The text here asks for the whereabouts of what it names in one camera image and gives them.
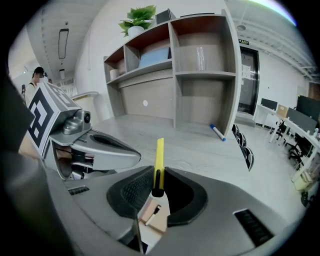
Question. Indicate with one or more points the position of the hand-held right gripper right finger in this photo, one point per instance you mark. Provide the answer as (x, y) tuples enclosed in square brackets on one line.
[(185, 197)]

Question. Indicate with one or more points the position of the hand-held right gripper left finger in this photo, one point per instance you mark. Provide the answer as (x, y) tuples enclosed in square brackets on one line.
[(130, 192)]

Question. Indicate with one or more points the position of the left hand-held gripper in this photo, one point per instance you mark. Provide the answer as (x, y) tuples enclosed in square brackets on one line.
[(42, 117)]

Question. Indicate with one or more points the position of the black and white marker pen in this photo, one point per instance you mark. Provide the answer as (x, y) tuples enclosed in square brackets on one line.
[(153, 213)]

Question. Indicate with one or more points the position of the yellow pen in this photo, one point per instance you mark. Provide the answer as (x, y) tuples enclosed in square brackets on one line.
[(159, 155)]

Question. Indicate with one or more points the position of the blue capped marker pen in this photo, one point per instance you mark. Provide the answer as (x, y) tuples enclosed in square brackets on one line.
[(217, 132)]

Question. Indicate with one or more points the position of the grey wooden desk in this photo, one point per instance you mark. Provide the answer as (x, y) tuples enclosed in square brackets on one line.
[(190, 150)]

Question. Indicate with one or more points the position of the grey wooden desk hutch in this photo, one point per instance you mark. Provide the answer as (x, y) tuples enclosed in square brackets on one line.
[(150, 97)]

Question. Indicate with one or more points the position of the black desk screen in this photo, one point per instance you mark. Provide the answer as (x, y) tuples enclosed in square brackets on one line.
[(268, 103)]

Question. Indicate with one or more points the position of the long white office desk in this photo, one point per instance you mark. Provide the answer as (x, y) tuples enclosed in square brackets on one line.
[(297, 127)]

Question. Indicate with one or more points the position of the black desk divider panel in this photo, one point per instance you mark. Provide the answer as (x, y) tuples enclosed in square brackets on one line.
[(301, 120)]

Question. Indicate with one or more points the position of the black helmets pile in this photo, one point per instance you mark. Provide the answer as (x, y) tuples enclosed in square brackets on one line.
[(248, 158)]

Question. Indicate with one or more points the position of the black-framed ceiling lamp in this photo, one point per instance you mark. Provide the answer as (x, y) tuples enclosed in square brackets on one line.
[(63, 43)]

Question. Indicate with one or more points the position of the white cylinder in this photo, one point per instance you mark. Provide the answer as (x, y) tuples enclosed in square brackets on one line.
[(114, 75)]

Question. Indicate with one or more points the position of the white round sticker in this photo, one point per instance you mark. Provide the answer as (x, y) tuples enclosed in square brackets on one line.
[(145, 102)]

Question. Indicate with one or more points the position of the beige storage box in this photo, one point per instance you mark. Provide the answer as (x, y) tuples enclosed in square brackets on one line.
[(303, 180)]

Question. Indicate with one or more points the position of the light blue board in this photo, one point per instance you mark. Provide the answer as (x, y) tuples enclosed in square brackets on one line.
[(155, 57)]

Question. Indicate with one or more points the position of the cardboard box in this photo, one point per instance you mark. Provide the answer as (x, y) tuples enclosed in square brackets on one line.
[(282, 110)]

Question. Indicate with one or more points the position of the black double door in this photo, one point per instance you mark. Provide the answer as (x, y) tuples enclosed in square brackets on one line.
[(247, 80)]

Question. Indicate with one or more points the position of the green plant in white pot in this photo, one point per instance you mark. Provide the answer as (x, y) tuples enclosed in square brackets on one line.
[(137, 20)]

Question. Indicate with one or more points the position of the clear drinking glass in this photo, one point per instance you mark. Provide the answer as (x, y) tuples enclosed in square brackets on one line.
[(201, 58)]

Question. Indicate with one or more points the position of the black computer monitor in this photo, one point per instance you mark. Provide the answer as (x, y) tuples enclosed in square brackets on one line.
[(308, 107)]

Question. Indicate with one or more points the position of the black picture frame standing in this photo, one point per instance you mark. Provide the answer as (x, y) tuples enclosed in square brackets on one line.
[(165, 16)]

